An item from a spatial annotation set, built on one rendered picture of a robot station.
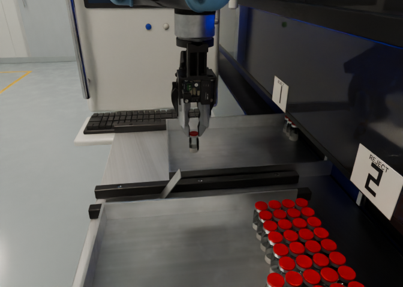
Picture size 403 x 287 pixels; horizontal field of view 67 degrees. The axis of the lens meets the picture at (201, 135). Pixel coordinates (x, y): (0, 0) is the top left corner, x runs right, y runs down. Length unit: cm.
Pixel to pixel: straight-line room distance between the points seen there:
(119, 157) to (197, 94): 26
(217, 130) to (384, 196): 51
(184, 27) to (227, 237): 36
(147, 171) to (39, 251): 128
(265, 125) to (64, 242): 134
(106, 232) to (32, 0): 560
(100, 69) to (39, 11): 485
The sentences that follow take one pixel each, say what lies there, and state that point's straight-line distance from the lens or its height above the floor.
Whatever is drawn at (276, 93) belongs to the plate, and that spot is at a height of 102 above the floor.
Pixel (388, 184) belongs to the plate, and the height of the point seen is 103.
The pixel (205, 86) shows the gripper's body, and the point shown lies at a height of 107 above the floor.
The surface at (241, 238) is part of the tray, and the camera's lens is 52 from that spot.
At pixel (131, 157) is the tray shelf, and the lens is 74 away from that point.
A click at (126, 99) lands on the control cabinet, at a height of 85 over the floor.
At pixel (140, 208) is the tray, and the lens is 54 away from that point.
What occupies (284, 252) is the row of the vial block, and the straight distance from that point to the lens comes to 44.
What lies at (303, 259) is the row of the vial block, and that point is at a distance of 44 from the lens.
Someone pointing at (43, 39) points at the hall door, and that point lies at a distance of 605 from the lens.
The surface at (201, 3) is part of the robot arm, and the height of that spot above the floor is 122.
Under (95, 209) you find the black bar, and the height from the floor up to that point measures 90.
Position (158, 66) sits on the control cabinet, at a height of 97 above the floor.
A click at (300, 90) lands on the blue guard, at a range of 63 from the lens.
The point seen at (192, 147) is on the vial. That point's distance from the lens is 68.
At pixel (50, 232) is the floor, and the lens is 198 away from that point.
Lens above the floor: 124
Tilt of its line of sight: 27 degrees down
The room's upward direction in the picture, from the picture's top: straight up
